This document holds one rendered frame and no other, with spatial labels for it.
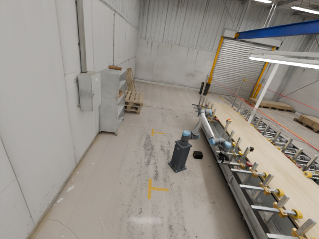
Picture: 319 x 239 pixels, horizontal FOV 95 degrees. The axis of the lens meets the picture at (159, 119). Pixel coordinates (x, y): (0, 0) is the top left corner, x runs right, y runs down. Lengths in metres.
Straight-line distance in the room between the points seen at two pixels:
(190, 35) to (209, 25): 1.13
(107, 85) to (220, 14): 8.15
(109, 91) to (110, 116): 0.63
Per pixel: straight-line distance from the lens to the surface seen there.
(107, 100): 3.61
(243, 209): 3.03
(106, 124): 3.90
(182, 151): 2.92
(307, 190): 2.82
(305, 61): 2.58
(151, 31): 9.63
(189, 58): 9.82
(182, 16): 9.81
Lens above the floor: 2.24
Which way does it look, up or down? 26 degrees down
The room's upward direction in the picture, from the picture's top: 10 degrees clockwise
